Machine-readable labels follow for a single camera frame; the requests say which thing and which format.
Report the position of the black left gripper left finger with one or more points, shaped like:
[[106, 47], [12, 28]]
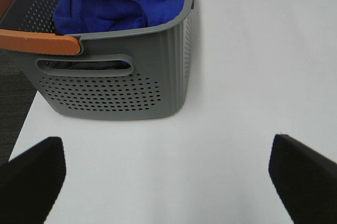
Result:
[[32, 181]]

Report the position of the grey perforated plastic basket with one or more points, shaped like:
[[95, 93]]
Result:
[[121, 75]]

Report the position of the blue microfibre towel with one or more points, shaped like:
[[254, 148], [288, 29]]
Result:
[[89, 16]]

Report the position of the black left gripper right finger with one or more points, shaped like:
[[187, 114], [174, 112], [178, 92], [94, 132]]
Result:
[[304, 179]]

